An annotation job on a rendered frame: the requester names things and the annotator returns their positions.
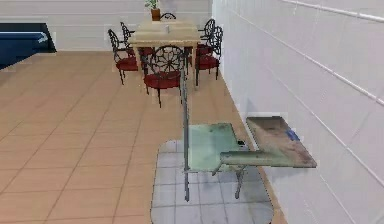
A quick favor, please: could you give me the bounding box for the light wooden dining table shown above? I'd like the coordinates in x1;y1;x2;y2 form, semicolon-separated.
127;19;202;92

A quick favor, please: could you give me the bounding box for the worn green metal table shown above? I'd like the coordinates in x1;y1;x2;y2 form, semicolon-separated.
179;65;254;203

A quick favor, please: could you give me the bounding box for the worn brown desk top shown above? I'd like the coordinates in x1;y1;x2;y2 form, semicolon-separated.
219;115;318;169

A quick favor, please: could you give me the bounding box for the grey checked floor rug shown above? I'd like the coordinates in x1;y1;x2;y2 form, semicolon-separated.
150;139;275;224

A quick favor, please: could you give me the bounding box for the small blue flat object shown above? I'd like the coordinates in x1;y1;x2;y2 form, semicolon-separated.
286;129;301;142

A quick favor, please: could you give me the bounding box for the house plant in brown pot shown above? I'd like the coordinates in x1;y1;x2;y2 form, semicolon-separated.
143;0;163;22

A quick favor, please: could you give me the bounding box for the dark blue sofa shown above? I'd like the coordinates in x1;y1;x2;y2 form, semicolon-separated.
0;22;58;71

